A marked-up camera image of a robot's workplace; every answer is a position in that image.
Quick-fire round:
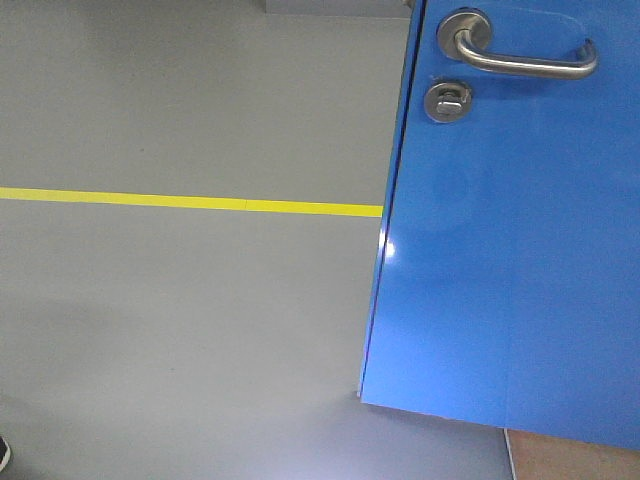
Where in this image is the steel thumb turn lock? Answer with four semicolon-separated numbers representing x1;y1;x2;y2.
423;81;473;123

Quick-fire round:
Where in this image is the steel lever door handle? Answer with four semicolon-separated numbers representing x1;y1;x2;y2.
436;8;599;80

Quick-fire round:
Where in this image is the blue door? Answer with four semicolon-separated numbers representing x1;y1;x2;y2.
359;1;639;449

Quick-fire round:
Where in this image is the wooden plywood platform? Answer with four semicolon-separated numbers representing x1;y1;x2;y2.
504;429;639;479

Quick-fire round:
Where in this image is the black shoe tip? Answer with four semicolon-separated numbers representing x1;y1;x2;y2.
0;437;12;472

